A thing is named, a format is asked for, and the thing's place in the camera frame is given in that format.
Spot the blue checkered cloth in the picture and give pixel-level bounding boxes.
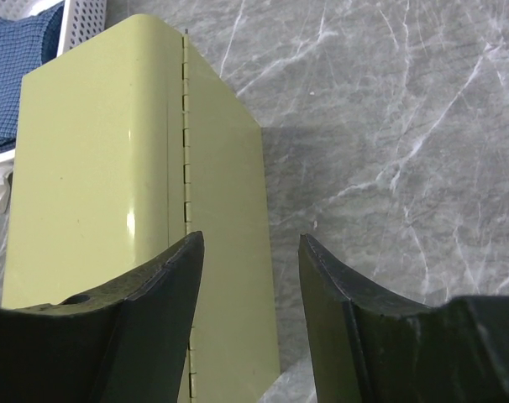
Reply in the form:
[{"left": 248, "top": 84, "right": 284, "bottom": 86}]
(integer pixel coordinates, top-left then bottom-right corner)
[{"left": 0, "top": 2, "right": 64, "bottom": 153}]

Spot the white plastic perforated basket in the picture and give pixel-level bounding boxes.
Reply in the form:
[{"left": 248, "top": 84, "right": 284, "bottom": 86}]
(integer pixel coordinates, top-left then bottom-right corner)
[{"left": 0, "top": 1, "right": 107, "bottom": 164}]

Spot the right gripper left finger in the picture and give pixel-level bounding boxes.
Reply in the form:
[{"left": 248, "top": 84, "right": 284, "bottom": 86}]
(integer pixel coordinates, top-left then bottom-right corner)
[{"left": 0, "top": 232, "right": 204, "bottom": 402}]

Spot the olive green metal drawer box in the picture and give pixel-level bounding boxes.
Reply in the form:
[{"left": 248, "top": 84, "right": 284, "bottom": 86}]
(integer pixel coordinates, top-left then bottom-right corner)
[{"left": 2, "top": 14, "right": 280, "bottom": 402}]

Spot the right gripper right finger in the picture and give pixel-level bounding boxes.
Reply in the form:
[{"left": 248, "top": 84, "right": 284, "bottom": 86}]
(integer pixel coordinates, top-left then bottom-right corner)
[{"left": 298, "top": 234, "right": 509, "bottom": 402}]

